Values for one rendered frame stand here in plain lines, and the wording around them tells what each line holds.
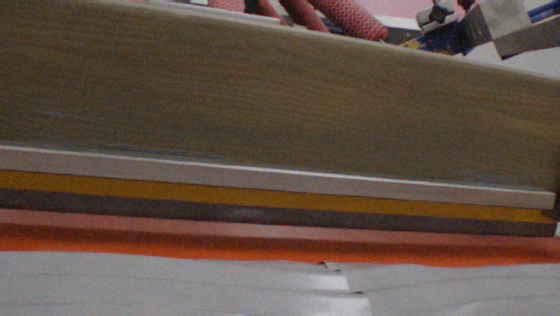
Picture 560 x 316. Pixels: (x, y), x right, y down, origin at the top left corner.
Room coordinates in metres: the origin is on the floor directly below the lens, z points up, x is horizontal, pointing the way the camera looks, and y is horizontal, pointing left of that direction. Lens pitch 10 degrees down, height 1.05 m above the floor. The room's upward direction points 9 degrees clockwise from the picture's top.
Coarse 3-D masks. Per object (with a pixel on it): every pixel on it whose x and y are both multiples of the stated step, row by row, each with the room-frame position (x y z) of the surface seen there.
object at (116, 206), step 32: (0, 192) 0.25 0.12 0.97; (32, 192) 0.25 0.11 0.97; (64, 192) 0.26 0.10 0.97; (288, 224) 0.29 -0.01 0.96; (320, 224) 0.30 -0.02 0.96; (352, 224) 0.31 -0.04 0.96; (384, 224) 0.31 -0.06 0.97; (416, 224) 0.32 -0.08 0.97; (448, 224) 0.33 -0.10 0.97; (480, 224) 0.33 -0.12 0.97; (512, 224) 0.34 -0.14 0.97; (544, 224) 0.35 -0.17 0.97
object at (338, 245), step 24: (312, 240) 0.30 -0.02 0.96; (336, 240) 0.30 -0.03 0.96; (360, 240) 0.31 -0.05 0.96; (384, 240) 0.32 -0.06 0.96; (408, 240) 0.32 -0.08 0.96; (432, 240) 0.33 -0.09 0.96; (456, 240) 0.34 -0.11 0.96; (480, 240) 0.35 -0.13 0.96; (504, 240) 0.35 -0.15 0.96; (528, 240) 0.36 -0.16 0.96; (552, 240) 0.37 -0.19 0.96; (384, 264) 0.27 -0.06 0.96; (432, 264) 0.29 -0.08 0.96; (456, 264) 0.29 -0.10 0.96; (480, 264) 0.30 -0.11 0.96; (504, 264) 0.30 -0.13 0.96
